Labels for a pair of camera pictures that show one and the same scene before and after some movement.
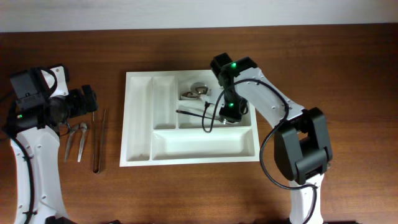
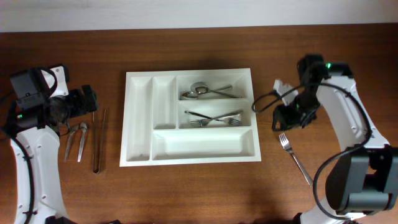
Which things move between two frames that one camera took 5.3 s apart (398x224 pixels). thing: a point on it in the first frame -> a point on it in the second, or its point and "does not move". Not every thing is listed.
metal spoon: [199, 88] does not move
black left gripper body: [77, 104] does not move
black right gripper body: [234, 104] -> [300, 111]
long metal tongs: [97, 172] does not move
